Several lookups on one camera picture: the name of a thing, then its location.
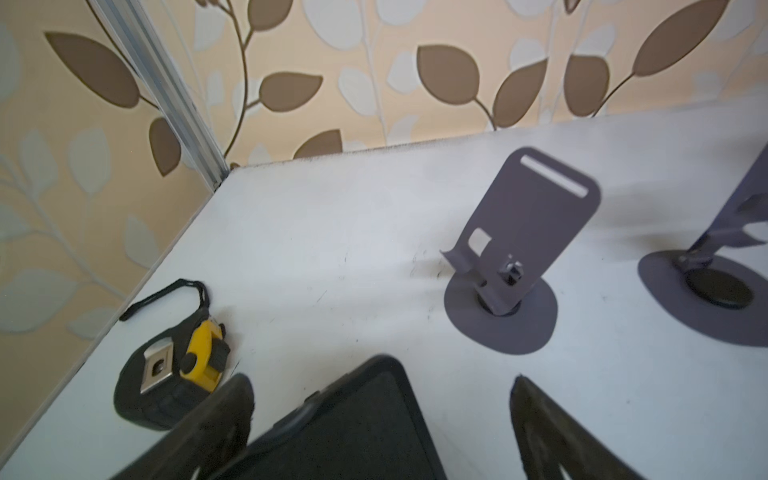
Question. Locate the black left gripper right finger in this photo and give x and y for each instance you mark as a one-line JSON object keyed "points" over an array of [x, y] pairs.
{"points": [[553, 445]]}

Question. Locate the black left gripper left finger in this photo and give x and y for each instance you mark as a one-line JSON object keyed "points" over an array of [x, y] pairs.
{"points": [[204, 441]]}

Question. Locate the purple round left phone stand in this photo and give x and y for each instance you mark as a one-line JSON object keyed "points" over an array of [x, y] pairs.
{"points": [[533, 209]]}

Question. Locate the purple round phone stand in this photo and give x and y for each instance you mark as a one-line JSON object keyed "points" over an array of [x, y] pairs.
{"points": [[715, 296], [533, 209]]}

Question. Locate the black square phone stand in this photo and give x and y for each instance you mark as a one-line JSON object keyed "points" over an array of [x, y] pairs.
{"points": [[365, 425]]}

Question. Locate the purple round middle phone stand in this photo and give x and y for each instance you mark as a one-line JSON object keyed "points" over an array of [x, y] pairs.
{"points": [[715, 296]]}

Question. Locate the yellow black tape measure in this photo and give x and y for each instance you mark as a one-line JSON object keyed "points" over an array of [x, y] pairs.
{"points": [[170, 374]]}

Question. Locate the aluminium frame post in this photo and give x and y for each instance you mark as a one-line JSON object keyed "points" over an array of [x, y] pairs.
{"points": [[129, 25]]}

